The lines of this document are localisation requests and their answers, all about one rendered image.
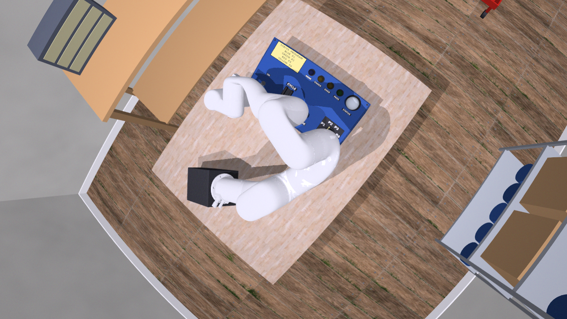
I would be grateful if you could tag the blue control panel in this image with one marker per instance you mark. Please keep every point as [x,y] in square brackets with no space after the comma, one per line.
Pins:
[332,105]

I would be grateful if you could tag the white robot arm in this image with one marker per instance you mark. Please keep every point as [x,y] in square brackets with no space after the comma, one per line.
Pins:
[312,156]

